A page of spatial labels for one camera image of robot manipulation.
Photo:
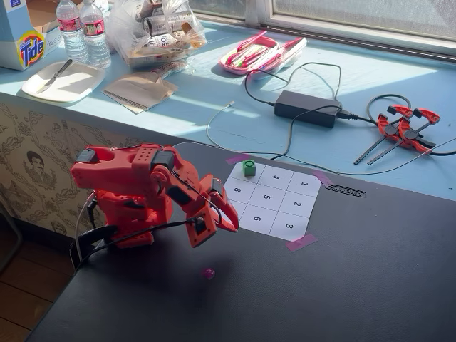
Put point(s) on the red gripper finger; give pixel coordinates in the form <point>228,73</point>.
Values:
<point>228,210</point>
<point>225,226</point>

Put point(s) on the red gripper body black motor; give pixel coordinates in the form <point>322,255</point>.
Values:
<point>216,200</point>

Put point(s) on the green cube with round recess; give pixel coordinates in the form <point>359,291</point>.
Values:
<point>249,170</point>

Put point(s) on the red robot arm with base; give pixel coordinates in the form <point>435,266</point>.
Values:
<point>117,167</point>

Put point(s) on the white numbered grid paper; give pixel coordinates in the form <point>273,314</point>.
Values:
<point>274,199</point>

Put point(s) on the small pink tape scrap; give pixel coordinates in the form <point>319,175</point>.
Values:
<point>208,273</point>

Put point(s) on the pink tape strip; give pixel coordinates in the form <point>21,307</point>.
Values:
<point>322,178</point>
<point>235,159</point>
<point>301,242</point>

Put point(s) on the black table clamp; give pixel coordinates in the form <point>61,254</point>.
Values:
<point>89,237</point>

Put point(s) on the brown paper napkin stack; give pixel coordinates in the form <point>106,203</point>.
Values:
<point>139,90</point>

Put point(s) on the black perforated strip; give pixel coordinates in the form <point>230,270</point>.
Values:
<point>345,191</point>

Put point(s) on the black power adapter brick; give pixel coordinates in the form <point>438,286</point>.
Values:
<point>306,108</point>

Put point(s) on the beige patterned cloth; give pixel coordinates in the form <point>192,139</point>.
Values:
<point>42,142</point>

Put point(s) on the pink open pencil case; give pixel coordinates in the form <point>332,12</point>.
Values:
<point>260,53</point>

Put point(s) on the white square plate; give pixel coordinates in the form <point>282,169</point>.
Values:
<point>78,80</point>

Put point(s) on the clear plastic bag with wrappers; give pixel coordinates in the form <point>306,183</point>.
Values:
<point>160,35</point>

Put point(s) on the red black bar clamp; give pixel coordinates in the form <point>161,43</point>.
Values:
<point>383,124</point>
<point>425,115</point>

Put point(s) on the clear plastic water bottle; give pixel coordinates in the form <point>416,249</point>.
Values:
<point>96,39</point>
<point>73,35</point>

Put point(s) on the Tide detergent cardboard box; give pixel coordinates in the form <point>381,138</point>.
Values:
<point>21,42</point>

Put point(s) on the red wrist camera mount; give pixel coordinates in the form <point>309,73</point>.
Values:
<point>201,235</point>

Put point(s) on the window frame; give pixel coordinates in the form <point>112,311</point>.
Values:
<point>356,32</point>

